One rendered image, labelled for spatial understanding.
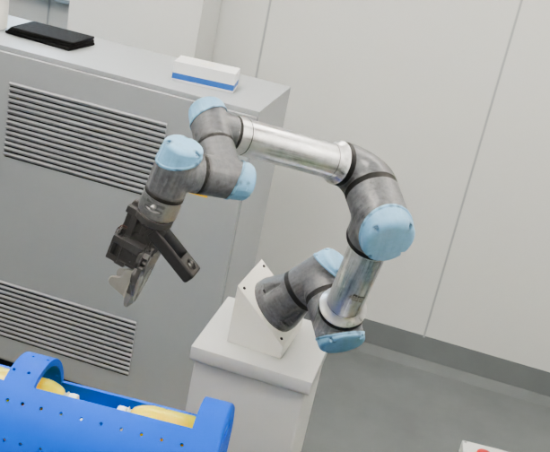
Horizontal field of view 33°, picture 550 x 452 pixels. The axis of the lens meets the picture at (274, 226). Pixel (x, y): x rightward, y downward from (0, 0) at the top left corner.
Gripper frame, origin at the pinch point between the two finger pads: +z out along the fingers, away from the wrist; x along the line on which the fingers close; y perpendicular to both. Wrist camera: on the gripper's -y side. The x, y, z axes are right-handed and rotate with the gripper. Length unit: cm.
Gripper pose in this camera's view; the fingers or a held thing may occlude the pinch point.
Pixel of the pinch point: (131, 302)
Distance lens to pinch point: 181.0
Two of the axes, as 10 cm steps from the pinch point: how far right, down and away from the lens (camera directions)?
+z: -3.9, 8.1, 4.4
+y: -8.8, -4.7, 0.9
